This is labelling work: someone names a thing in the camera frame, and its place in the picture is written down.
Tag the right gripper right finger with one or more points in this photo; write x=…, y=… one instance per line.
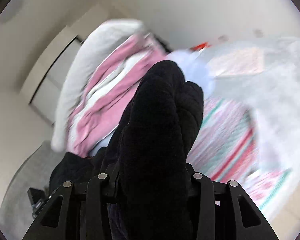
x=222, y=210

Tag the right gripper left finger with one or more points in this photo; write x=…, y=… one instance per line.
x=78, y=211

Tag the black fleece garment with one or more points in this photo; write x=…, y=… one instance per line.
x=151, y=143

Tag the grey quilted headboard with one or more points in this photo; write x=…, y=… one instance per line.
x=35, y=172

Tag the pink striped patterned blanket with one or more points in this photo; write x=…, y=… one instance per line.
x=226, y=149

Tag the white sliding wardrobe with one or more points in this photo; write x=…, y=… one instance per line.
x=43, y=85

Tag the light blue fleece blanket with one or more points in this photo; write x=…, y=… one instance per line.
x=263, y=74

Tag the pink velvet blanket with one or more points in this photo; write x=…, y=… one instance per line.
x=109, y=90

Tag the white pillow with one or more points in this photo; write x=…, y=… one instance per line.
x=98, y=45

